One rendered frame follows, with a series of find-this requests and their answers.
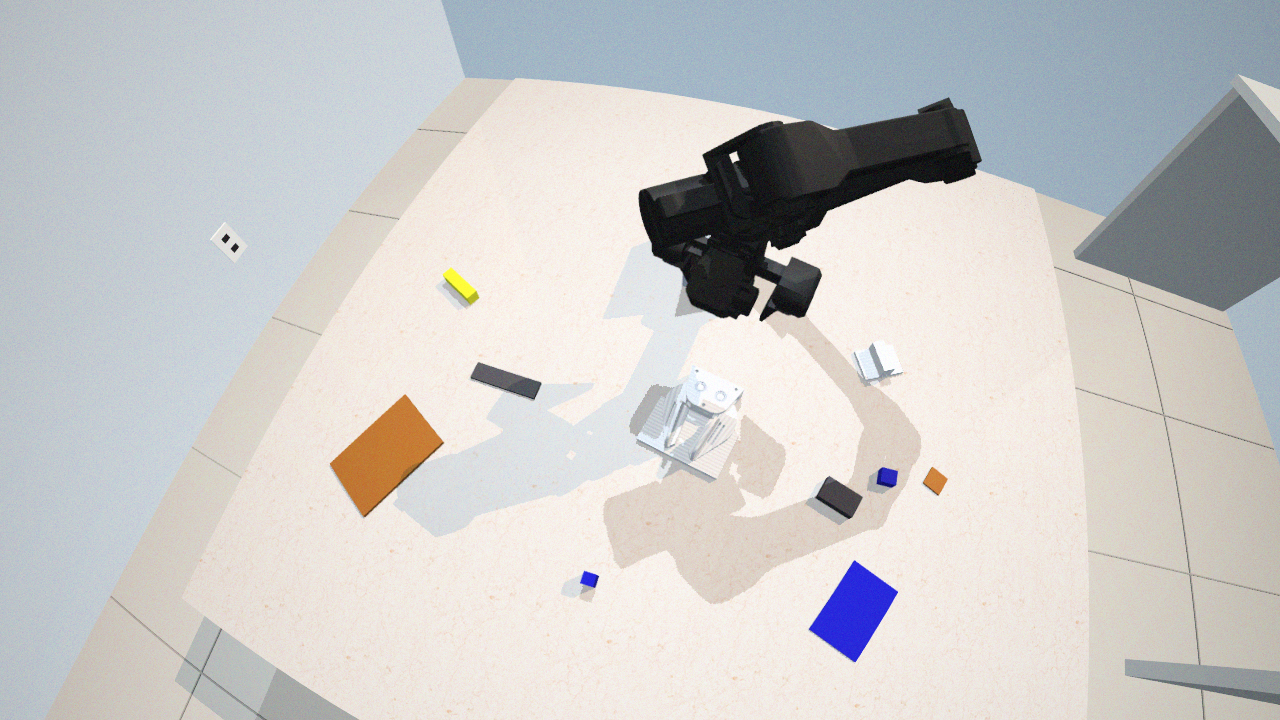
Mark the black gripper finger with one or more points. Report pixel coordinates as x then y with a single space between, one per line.
770 308
688 266

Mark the yellow rectangular block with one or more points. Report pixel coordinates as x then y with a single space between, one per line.
461 286

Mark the orange flat rectangular plate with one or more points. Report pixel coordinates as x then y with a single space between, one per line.
385 454

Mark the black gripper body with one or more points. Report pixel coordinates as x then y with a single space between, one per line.
797 281

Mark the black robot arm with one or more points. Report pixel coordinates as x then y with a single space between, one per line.
786 179

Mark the orange flat square plate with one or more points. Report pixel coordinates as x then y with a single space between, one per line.
935 481

